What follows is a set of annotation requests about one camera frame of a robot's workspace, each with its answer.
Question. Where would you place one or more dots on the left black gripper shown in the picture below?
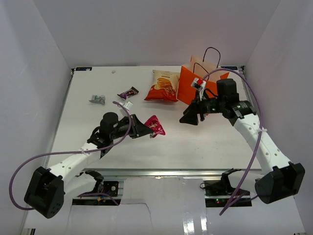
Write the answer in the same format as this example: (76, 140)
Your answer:
(138, 129)

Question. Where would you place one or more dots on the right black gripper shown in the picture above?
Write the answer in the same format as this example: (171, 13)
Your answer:
(190, 116)

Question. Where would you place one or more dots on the red candy packet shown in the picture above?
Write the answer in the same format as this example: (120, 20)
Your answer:
(154, 123)

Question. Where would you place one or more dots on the silver candy wrapper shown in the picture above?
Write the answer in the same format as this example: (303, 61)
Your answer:
(98, 99)

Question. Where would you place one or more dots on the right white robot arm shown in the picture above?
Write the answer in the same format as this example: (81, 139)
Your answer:
(280, 177)

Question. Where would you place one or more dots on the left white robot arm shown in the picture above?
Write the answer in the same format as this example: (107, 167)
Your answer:
(50, 188)

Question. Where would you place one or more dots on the orange chips bag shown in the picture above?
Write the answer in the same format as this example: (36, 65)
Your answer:
(164, 87)

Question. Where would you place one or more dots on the orange paper bag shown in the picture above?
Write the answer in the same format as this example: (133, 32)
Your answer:
(196, 76)

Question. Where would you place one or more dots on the purple M&M's packet upper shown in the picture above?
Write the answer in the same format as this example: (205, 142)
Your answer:
(128, 93)

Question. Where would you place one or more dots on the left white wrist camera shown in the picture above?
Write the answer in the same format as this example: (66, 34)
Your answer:
(126, 107)

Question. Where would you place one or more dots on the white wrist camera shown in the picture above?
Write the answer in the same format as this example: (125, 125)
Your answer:
(126, 107)
(199, 85)

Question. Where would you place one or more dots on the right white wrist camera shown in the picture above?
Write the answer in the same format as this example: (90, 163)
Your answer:
(199, 85)

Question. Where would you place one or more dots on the aluminium table frame rail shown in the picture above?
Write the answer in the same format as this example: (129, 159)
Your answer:
(202, 173)

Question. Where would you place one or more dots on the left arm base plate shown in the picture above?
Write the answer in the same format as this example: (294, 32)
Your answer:
(110, 196)

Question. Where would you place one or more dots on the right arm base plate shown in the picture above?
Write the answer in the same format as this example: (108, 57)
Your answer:
(217, 194)

